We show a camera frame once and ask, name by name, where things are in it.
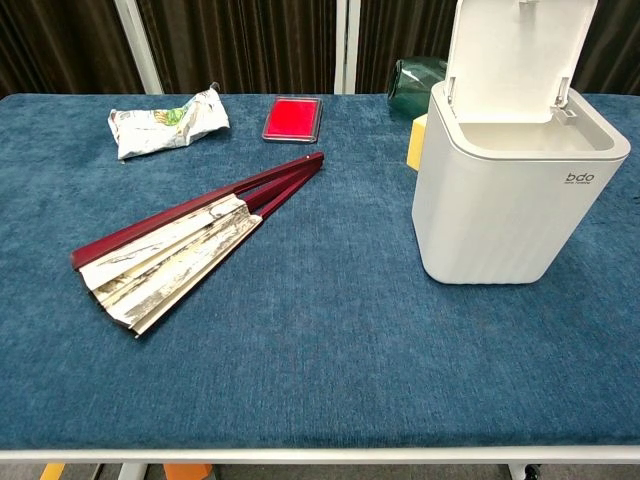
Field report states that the white plastic lid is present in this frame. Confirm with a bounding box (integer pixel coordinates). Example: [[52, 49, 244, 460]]
[[441, 0, 599, 124]]

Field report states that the crumpled white snack bag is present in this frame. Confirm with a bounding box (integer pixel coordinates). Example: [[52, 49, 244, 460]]
[[107, 82, 231, 161]]

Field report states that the dark green glass jar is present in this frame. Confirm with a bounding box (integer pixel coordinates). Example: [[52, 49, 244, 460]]
[[386, 58, 449, 117]]

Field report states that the orange box under table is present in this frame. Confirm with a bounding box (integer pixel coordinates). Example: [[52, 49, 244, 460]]
[[163, 463, 213, 480]]

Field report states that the yellow sponge block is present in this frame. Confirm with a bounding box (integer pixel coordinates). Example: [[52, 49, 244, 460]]
[[405, 112, 429, 173]]

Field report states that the red ink pad case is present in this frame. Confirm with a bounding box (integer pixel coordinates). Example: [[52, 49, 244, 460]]
[[261, 95, 325, 145]]

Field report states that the dark brown curtain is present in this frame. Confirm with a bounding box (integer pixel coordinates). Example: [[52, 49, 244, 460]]
[[0, 0, 640, 100]]

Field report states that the white plastic trash bin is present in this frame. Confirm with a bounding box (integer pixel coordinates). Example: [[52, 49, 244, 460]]
[[411, 79, 633, 286]]

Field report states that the white upright frame post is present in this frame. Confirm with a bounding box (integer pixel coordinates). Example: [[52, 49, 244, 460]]
[[334, 0, 362, 95]]

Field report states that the blue velvet table cloth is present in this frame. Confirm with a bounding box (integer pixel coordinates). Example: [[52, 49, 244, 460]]
[[0, 92, 640, 451]]

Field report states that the red folding paper fan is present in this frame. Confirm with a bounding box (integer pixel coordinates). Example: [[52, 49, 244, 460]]
[[69, 151, 326, 339]]

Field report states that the white table edge frame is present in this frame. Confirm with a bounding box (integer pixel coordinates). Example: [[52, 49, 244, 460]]
[[0, 446, 640, 466]]

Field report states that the white slanted frame post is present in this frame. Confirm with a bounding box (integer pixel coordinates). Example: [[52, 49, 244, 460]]
[[112, 0, 165, 96]]

